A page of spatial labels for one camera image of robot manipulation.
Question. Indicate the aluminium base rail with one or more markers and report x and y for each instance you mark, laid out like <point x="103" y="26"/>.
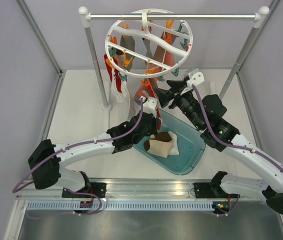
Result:
<point x="154" y="189"/>

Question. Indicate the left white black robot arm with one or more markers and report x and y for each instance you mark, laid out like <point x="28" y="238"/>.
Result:
<point x="48" y="162"/>

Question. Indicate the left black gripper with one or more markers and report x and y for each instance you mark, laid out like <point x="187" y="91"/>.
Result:
<point x="155" y="128"/>

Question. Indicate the red sock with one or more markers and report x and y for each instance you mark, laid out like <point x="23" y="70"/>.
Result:
<point x="113" y="74"/>

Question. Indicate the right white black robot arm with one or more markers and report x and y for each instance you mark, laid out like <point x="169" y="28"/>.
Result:
<point x="206" y="114"/>

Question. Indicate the white round clip hanger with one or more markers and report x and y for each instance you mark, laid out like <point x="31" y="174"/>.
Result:
<point x="140" y="66"/>

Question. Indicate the white slotted cable duct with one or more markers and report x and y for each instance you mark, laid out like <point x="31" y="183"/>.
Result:
<point x="115" y="205"/>

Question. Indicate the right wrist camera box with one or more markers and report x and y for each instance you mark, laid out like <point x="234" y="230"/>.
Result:
<point x="195" y="76"/>

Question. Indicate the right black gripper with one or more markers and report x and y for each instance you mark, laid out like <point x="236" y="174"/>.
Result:
<point x="164" y="96"/>

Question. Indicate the white silver clothes rack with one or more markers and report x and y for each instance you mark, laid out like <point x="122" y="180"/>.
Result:
<point x="171" y="17"/>

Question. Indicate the white fluffy sock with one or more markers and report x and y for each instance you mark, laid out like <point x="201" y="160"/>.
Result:
<point x="174" y="140"/>

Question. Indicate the coral brown towel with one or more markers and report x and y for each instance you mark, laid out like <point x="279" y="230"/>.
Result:
<point x="160" y="55"/>

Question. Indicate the white cloth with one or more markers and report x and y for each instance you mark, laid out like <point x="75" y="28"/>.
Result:
<point x="120" y="95"/>

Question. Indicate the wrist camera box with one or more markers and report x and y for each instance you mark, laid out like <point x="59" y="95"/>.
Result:
<point x="149" y="105"/>
<point x="195" y="76"/>

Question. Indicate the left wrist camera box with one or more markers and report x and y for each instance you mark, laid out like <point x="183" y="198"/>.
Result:
<point x="149" y="105"/>

